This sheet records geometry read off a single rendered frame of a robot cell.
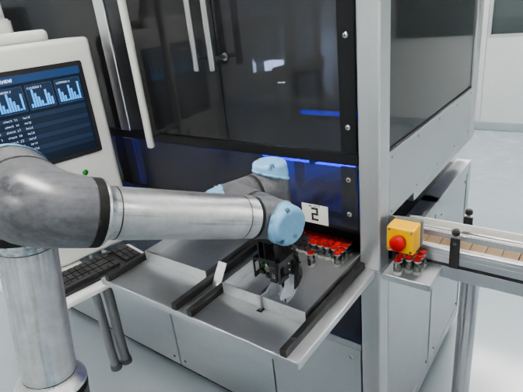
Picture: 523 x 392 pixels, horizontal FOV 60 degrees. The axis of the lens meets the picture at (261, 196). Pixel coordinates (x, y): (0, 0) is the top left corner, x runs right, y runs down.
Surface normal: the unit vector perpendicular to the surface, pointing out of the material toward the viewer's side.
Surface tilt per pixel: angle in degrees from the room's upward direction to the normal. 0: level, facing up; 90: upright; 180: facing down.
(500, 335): 0
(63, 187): 43
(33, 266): 90
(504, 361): 0
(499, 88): 90
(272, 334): 0
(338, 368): 90
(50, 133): 90
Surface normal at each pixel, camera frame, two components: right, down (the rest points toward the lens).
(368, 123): -0.58, 0.36
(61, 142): 0.70, 0.21
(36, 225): 0.12, 0.41
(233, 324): -0.10, -0.92
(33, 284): 0.48, 0.28
